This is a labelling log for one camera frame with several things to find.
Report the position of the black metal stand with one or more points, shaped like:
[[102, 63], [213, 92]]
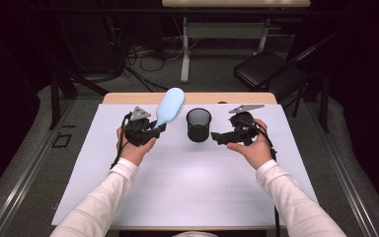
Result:
[[324, 105], [55, 98]]

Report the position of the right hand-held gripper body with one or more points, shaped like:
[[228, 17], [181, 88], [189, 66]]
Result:
[[245, 126]]

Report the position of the white table mat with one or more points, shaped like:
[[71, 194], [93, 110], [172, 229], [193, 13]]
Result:
[[194, 184]]

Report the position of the black folding chair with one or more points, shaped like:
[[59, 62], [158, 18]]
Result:
[[263, 70]]

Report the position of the white-legged desk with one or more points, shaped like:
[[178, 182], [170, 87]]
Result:
[[223, 30]]

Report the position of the black mesh pen cup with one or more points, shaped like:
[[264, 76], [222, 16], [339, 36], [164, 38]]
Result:
[[198, 133]]

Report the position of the person's right hand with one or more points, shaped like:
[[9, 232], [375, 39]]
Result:
[[260, 153]]

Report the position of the person's left hand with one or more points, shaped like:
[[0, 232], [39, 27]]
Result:
[[135, 152]]

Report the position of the light blue hairbrush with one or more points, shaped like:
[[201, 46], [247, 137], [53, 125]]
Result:
[[171, 103]]

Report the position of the metal floor rail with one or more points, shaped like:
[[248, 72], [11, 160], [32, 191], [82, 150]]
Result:
[[342, 171], [29, 171]]

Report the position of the wooden table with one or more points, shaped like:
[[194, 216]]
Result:
[[210, 98]]

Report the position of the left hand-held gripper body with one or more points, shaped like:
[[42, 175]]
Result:
[[137, 130]]

